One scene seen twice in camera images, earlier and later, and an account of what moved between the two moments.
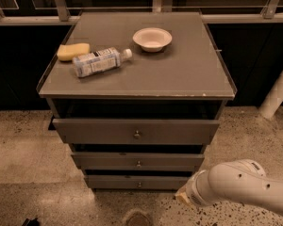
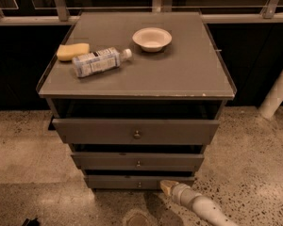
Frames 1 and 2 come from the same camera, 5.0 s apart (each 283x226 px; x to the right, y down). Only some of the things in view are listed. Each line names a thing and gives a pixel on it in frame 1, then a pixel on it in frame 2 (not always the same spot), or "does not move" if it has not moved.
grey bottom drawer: (140, 182) does not move
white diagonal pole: (280, 88) does not move
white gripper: (194, 192) → (178, 193)
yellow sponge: (67, 52) does not move
